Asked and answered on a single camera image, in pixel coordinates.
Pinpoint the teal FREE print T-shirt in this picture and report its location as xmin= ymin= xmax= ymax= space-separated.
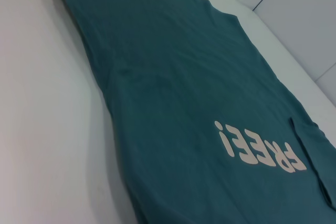
xmin=49 ymin=0 xmax=336 ymax=224

